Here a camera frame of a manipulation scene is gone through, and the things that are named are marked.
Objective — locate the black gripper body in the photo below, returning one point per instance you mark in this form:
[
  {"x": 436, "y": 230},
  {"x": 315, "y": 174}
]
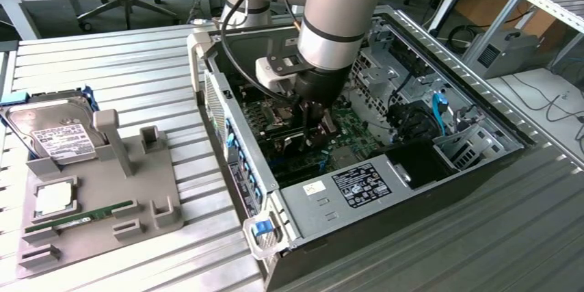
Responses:
[{"x": 324, "y": 87}]

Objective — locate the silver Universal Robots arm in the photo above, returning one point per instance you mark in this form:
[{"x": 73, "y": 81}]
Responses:
[{"x": 333, "y": 32}]

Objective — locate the CPU socket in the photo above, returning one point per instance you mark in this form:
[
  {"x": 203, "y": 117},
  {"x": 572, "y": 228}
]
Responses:
[{"x": 280, "y": 114}]

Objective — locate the green motherboard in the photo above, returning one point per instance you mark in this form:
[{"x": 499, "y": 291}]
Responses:
[{"x": 360, "y": 128}]

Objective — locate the silver chipset heatsink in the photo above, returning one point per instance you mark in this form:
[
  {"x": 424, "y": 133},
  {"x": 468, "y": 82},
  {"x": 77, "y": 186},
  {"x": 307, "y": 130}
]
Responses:
[{"x": 345, "y": 158}]

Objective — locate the perforated metal drive cage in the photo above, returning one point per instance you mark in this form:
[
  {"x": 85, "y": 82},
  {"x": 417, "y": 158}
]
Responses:
[{"x": 388, "y": 76}]

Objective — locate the open black PC case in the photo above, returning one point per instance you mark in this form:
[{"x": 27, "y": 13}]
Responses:
[{"x": 255, "y": 56}]

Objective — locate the black plastic shroud box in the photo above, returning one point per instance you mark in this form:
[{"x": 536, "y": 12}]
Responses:
[{"x": 411, "y": 165}]

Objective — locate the grey power supply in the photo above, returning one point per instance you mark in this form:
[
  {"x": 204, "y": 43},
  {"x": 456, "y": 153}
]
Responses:
[{"x": 315, "y": 210}]

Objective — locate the blue case latch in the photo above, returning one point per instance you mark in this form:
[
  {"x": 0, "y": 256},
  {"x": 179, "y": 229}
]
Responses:
[{"x": 261, "y": 228}]

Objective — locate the grey disk bay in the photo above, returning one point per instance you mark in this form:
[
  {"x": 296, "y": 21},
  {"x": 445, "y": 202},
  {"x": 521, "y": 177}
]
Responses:
[{"x": 469, "y": 152}]

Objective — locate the grey controller box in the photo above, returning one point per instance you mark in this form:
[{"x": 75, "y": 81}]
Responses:
[{"x": 511, "y": 56}]

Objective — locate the grey parts rack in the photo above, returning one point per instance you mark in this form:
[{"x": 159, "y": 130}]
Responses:
[{"x": 113, "y": 189}]

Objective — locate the white side table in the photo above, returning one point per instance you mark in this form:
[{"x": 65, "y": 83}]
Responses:
[{"x": 565, "y": 131}]

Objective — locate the silver hard disk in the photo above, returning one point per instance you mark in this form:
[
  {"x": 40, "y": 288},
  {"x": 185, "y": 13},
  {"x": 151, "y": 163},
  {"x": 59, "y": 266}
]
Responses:
[{"x": 55, "y": 134}]

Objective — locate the green RAM stick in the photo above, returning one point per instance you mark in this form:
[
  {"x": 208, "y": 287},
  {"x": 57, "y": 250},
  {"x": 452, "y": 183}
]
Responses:
[{"x": 77, "y": 218}]

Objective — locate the silver CPU chip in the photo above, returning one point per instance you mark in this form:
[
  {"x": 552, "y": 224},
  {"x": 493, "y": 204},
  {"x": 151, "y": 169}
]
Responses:
[{"x": 55, "y": 199}]

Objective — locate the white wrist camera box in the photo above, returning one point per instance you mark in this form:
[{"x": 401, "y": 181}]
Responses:
[{"x": 269, "y": 78}]

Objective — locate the aluminium profile frame table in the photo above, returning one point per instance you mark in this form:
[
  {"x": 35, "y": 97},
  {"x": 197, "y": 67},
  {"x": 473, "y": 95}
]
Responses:
[{"x": 547, "y": 1}]

